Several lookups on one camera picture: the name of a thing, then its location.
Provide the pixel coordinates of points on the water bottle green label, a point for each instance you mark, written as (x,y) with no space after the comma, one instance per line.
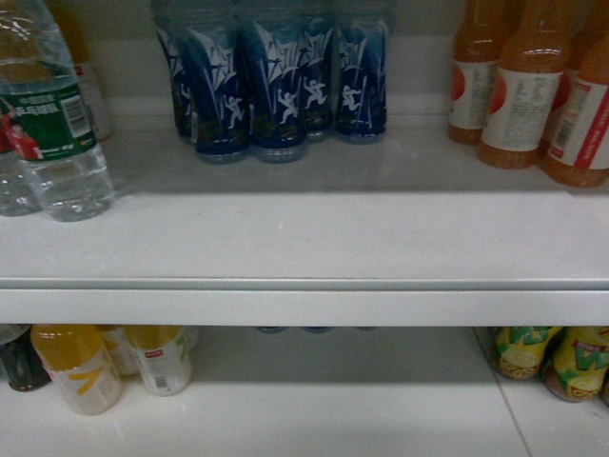
(45,117)

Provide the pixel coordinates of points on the white metal shelf board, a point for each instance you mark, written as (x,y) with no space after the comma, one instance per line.
(409,231)

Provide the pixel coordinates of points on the blue sports drink bottle front-centre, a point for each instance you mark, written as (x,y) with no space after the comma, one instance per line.
(272,56)

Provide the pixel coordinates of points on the blue sports drink bottle front-left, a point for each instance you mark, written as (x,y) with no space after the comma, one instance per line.
(210,55)

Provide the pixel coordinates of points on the white label drink bottle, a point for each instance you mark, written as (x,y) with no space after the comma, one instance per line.
(162,357)

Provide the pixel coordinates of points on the blue sports drink bottle right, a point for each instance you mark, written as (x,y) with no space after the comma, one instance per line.
(363,33)

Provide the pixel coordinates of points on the lemon tea bottle lower left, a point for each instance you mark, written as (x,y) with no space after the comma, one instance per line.
(517,352)

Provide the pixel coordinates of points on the lemon tea bottle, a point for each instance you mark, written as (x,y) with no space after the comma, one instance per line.
(517,352)
(578,365)

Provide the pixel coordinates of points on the orange juice bottle left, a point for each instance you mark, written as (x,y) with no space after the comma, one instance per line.
(475,53)

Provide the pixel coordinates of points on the orange juice bottle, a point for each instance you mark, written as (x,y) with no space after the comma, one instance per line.
(475,53)
(531,65)
(578,153)

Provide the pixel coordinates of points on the yellow cap white bottle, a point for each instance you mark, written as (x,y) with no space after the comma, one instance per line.
(77,362)

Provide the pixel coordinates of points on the orange juice bottle right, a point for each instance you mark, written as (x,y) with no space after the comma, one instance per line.
(578,153)

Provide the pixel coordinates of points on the orange juice bottle front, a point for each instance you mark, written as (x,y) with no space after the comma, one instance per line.
(531,65)

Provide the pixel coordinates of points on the lemon tea bottle lower right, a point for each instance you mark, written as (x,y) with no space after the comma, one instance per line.
(578,365)

